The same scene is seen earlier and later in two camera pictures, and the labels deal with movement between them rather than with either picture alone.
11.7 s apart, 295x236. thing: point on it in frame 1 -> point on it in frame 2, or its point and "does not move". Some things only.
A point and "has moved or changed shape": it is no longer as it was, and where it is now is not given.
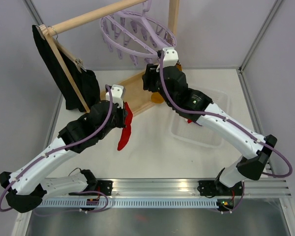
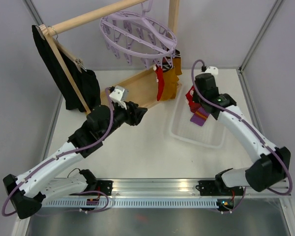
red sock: [126, 133] has moved or changed shape
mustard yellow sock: [156, 98] has moved or changed shape
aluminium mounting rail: [182, 188] does not move
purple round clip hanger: [138, 34] does not move
